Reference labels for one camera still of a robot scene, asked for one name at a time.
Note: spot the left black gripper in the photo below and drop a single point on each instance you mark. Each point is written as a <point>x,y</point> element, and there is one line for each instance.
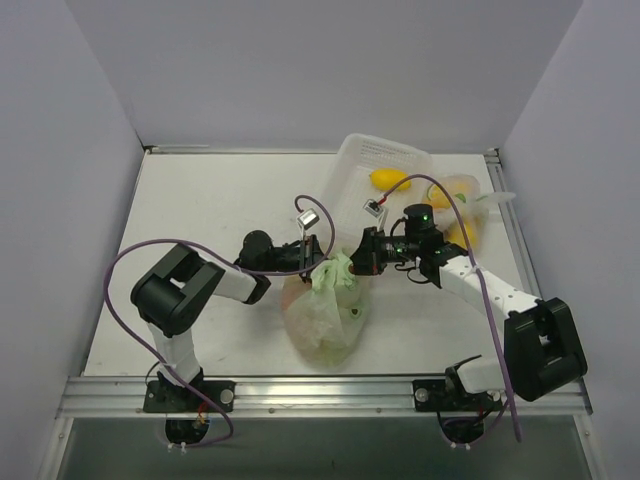
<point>310,254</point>

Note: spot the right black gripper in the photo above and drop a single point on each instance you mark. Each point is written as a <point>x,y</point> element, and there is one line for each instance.
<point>367,252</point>

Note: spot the green avocado print plastic bag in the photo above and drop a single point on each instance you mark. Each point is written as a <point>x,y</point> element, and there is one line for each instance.
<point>324,318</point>

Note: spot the white plastic basket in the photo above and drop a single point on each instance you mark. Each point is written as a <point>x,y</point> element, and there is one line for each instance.
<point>348,186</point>

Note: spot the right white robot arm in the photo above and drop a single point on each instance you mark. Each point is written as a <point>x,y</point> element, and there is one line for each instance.
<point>450,267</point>

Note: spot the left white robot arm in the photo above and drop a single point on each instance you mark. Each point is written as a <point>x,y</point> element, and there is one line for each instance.
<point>172,294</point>

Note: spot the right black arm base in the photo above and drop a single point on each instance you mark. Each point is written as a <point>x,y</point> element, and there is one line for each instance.
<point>435,395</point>

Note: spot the yellow fake mango back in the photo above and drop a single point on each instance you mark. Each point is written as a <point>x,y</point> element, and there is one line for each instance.
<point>385,178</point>

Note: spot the tied clear bag of fruits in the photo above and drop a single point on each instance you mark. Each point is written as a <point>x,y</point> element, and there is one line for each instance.
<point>472,204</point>

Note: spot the aluminium right rail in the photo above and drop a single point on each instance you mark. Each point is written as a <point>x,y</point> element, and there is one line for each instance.
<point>525,260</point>

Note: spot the aluminium rail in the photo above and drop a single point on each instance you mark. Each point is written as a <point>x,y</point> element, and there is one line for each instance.
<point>525,260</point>
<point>255,397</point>

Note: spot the aluminium front rail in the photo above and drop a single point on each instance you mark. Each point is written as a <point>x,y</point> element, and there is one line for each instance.
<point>255,397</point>

